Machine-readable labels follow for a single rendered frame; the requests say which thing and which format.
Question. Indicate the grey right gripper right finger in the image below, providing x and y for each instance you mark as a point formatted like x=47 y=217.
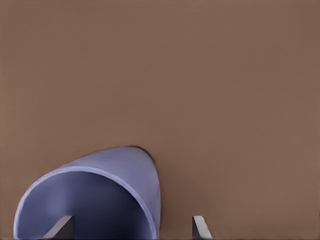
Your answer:
x=200 y=226

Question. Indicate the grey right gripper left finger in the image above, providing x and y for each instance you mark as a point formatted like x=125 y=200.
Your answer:
x=63 y=228

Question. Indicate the blue cup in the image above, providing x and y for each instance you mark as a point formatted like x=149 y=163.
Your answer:
x=130 y=170

